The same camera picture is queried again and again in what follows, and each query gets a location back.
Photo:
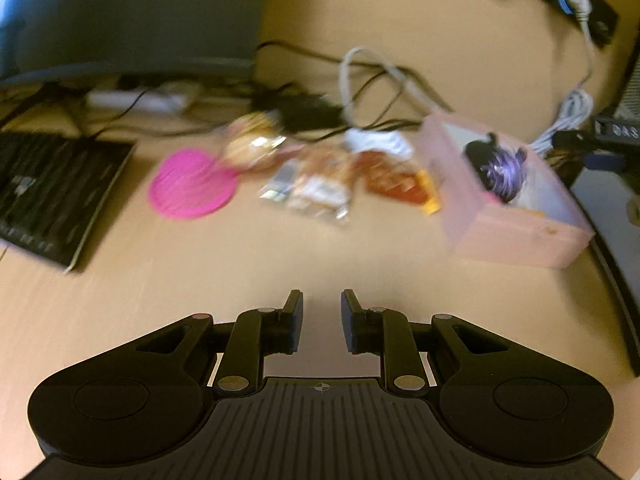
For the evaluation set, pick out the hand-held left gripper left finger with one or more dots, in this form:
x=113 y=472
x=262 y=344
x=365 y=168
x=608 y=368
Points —
x=296 y=320

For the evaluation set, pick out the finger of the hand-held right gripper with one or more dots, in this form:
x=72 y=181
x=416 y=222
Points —
x=575 y=139
x=602 y=162

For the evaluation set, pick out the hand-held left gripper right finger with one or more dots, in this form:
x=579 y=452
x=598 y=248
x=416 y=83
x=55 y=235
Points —
x=348 y=320

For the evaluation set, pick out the pink cardboard box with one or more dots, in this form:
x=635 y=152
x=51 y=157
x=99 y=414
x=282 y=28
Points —
x=520 y=232

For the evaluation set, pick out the brown white snack packet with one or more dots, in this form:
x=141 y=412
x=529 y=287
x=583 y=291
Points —
x=320 y=185

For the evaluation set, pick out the silver blue snack packet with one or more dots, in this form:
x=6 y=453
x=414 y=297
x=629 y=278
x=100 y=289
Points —
x=280 y=182

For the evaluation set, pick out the red orange snack packet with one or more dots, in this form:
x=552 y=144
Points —
x=395 y=180

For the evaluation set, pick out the pink mesh basket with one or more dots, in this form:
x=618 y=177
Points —
x=190 y=185

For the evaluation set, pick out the round golden snack packet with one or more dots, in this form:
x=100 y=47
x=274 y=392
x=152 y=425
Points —
x=250 y=145

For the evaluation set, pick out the computer case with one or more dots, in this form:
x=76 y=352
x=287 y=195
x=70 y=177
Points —
x=631 y=87

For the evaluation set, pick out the black purple bundle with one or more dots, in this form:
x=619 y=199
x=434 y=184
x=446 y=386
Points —
x=495 y=165

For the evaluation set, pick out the white plug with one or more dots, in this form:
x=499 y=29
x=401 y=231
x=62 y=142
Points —
x=577 y=2

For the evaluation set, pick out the black power adapter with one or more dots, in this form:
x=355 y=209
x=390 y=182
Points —
x=300 y=110

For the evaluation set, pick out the black keyboard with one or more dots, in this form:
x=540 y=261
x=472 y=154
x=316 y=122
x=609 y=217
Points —
x=55 y=190

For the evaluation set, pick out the white power strip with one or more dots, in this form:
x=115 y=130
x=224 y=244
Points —
x=132 y=100

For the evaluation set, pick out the dark computer monitor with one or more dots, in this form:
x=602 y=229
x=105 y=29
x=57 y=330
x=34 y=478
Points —
x=125 y=15

